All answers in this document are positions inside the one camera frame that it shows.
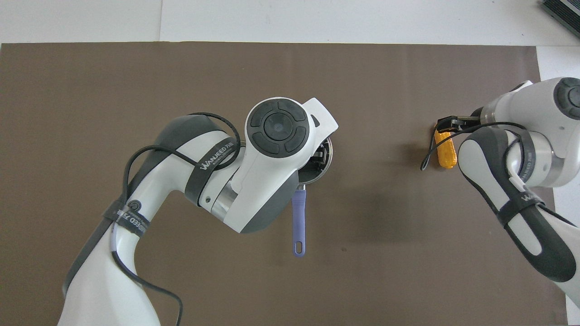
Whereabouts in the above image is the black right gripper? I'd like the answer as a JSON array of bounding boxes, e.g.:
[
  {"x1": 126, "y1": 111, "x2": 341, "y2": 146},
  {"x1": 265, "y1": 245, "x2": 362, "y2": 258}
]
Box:
[{"x1": 436, "y1": 116, "x2": 482, "y2": 132}]

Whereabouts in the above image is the glass lid with purple knob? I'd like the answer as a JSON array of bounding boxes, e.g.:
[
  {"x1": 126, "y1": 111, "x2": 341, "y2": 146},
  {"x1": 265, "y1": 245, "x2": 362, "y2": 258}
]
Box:
[{"x1": 297, "y1": 136, "x2": 334, "y2": 184}]

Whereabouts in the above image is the yellow toy corn cob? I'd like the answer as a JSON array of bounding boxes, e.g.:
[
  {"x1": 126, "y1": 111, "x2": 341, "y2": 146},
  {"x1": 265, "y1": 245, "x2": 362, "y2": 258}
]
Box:
[{"x1": 434, "y1": 129, "x2": 458, "y2": 169}]

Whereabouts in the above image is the brown table mat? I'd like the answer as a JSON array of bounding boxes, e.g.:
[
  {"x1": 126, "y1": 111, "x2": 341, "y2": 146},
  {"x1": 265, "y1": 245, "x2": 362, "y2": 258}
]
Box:
[{"x1": 0, "y1": 42, "x2": 569, "y2": 326}]

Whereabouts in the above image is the black ribbed device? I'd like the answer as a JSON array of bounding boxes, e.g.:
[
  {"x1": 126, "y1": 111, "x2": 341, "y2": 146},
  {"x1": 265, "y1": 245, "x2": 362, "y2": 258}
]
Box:
[{"x1": 541, "y1": 0, "x2": 580, "y2": 26}]

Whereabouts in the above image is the dark pot with purple handle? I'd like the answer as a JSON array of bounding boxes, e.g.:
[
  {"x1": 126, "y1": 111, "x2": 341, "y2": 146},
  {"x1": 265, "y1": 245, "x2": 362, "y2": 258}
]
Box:
[{"x1": 290, "y1": 136, "x2": 334, "y2": 258}]

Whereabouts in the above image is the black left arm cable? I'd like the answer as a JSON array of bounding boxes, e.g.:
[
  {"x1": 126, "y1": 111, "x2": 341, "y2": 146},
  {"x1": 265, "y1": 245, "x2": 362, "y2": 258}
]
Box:
[{"x1": 111, "y1": 112, "x2": 242, "y2": 326}]

